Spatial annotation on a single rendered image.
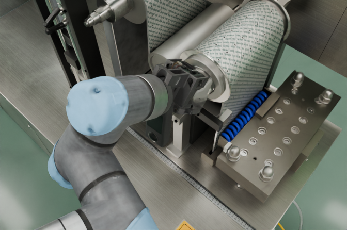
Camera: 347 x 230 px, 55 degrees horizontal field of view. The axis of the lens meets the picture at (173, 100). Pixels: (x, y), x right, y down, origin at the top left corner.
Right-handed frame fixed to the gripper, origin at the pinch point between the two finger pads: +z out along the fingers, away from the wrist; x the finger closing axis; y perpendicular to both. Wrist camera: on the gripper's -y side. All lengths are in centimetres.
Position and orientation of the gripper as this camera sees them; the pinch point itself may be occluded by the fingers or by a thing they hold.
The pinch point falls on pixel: (198, 94)
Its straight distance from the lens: 74.4
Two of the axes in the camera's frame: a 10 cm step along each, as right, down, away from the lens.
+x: -7.5, -5.5, 3.7
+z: 5.1, -1.1, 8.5
